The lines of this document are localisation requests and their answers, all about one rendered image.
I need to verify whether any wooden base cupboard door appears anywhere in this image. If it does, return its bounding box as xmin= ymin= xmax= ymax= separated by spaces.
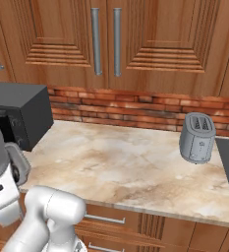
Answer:
xmin=158 ymin=216 xmax=229 ymax=252

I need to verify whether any grey drawer handle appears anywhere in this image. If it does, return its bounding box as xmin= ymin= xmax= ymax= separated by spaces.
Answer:
xmin=84 ymin=213 xmax=127 ymax=225
xmin=87 ymin=241 xmax=117 ymax=252

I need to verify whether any black microwave oven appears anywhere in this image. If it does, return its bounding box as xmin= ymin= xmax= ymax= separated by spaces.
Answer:
xmin=0 ymin=81 xmax=55 ymax=153

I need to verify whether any grey toaster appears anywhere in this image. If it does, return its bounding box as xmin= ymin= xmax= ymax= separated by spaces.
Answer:
xmin=178 ymin=111 xmax=217 ymax=165

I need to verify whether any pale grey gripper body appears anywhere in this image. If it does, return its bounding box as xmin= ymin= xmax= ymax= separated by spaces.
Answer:
xmin=4 ymin=142 xmax=32 ymax=195

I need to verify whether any wooden drawer front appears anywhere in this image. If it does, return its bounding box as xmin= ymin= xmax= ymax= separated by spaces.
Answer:
xmin=74 ymin=221 xmax=168 ymax=252
xmin=76 ymin=203 xmax=143 ymax=234

